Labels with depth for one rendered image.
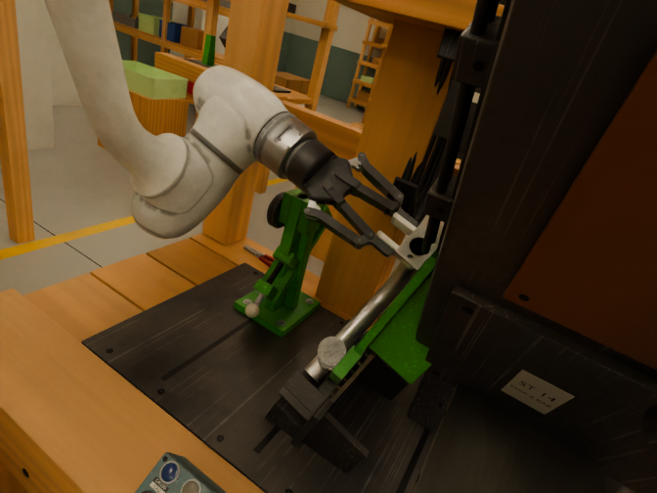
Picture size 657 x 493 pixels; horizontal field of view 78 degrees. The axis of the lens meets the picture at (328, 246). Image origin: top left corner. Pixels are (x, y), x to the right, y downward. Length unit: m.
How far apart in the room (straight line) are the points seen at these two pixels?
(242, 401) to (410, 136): 0.56
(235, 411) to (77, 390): 0.23
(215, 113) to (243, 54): 0.38
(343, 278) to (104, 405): 0.53
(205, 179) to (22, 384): 0.40
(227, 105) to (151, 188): 0.16
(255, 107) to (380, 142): 0.30
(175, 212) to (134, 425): 0.31
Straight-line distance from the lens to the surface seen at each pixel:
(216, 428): 0.69
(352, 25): 11.75
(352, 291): 0.96
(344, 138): 0.98
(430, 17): 0.70
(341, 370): 0.53
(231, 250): 1.13
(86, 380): 0.75
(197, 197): 0.64
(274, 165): 0.62
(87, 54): 0.54
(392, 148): 0.84
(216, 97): 0.67
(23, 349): 0.82
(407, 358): 0.52
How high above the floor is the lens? 1.45
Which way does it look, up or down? 26 degrees down
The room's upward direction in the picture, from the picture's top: 16 degrees clockwise
